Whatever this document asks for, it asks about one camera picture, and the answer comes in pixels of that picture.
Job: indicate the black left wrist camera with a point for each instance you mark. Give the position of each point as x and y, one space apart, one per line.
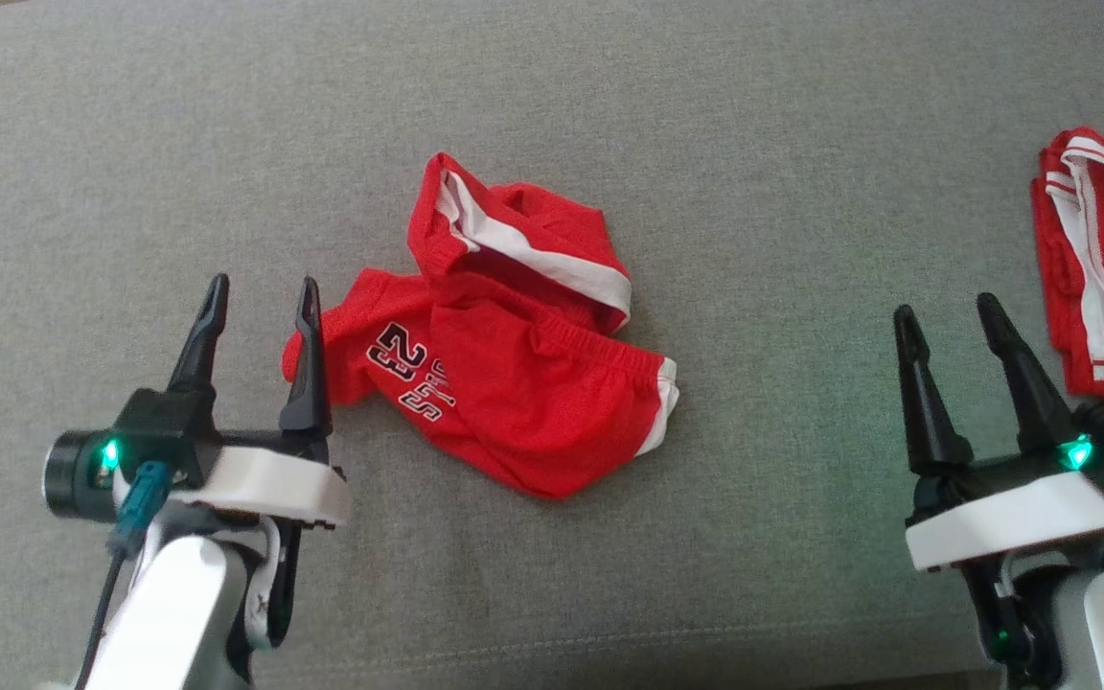
164 431

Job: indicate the grey fabric sofa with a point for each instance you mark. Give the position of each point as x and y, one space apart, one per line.
705 96

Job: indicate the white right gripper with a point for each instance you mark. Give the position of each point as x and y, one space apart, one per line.
1012 522

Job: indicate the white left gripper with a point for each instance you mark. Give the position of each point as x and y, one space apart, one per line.
274 484

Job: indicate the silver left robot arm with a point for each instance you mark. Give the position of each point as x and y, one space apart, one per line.
178 613

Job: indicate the red basketball shorts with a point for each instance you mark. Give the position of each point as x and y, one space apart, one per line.
514 383

